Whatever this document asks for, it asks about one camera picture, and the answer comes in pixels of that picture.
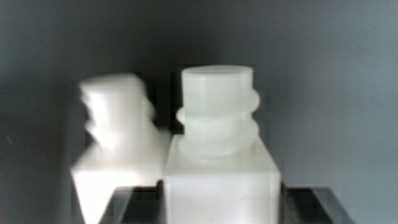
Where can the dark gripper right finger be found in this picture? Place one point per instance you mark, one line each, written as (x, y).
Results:
(310, 207)

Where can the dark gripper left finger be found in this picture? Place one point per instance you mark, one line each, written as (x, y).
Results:
(134, 206)

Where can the white lying leg with tag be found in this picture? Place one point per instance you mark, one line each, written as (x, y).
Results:
(124, 160)

